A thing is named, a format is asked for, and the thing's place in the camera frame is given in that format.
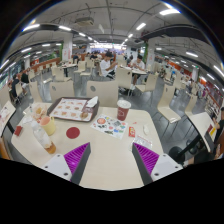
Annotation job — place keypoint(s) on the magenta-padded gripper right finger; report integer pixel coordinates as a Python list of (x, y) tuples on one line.
[(146, 157)]

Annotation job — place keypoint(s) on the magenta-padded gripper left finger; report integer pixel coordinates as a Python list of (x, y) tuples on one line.
[(76, 156)]

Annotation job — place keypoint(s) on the clear plastic drink bottle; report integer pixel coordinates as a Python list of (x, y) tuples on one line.
[(43, 138)]

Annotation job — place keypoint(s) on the clear plastic wrapper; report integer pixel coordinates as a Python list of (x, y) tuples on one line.
[(142, 142)]

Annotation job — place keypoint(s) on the flat round red coaster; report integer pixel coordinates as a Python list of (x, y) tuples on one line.
[(73, 133)]

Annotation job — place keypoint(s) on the small white tissue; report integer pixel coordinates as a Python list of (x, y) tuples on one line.
[(146, 129)]

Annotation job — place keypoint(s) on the small red packet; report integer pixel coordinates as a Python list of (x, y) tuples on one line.
[(132, 132)]

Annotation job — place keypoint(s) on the colourful sticker sheet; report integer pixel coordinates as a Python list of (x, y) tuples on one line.
[(108, 126)]

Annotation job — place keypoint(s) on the brown food tray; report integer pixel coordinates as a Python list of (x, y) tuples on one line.
[(66, 110)]

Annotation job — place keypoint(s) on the red paper cup with lid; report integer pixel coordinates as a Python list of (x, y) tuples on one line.
[(123, 111)]

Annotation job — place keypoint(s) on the white crumpled napkin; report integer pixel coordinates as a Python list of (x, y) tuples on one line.
[(92, 102)]

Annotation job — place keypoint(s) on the cream dining table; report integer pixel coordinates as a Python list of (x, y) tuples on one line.
[(200, 123), (6, 113)]

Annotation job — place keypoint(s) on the red wallet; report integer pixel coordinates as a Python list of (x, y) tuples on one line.
[(18, 130)]

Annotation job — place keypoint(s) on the cream chairs group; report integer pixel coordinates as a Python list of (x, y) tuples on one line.
[(106, 91)]

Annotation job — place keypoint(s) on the person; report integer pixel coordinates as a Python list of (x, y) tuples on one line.
[(25, 78), (139, 64), (14, 86), (219, 128), (106, 66)]

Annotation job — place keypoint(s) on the ceiling air conditioner unit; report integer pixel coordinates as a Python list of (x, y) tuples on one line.
[(84, 21)]

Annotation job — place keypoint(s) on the ceiling lights group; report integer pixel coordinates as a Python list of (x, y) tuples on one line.
[(169, 11)]

